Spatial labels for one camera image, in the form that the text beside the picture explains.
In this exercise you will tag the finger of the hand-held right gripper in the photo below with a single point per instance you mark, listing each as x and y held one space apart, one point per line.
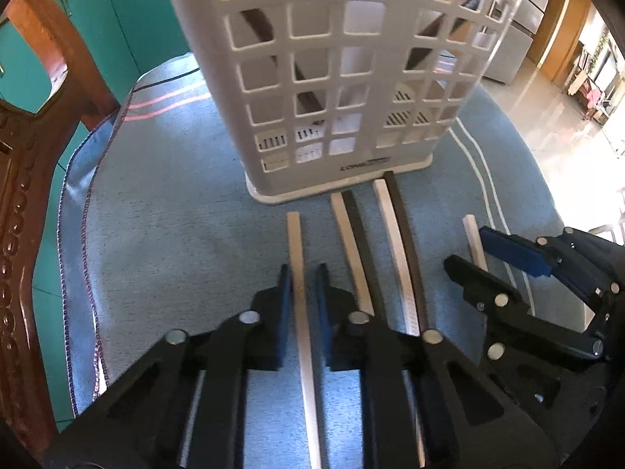
517 254
488 288

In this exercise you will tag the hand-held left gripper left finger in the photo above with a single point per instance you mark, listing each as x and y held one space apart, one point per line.
281 322

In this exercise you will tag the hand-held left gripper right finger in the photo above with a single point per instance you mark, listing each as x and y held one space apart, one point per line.
324 322

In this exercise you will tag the white chopstick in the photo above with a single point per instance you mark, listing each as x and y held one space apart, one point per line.
347 254
300 303
474 244
398 254

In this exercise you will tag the white plastic lattice basket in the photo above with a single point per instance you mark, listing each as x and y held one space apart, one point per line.
302 183

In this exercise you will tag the blue plaid cloth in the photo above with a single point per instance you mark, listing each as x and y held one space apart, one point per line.
171 229

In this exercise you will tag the clothes drying rack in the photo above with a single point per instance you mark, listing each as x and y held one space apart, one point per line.
591 95

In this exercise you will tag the silver refrigerator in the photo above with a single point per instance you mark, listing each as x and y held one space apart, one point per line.
512 53

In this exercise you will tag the brown wooden door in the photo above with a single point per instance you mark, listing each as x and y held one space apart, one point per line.
551 29

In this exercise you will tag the carved wooden chair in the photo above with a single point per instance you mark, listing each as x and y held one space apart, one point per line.
29 205

